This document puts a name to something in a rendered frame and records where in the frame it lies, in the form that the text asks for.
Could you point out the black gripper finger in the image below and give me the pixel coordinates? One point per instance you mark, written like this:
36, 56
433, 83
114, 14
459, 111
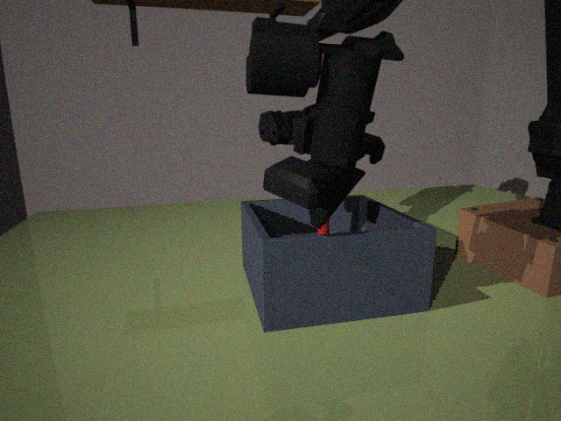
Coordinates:
349, 180
320, 213

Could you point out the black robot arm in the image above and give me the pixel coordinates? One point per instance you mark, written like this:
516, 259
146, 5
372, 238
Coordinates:
286, 60

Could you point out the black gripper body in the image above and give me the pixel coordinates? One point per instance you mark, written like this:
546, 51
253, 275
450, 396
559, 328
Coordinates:
338, 139

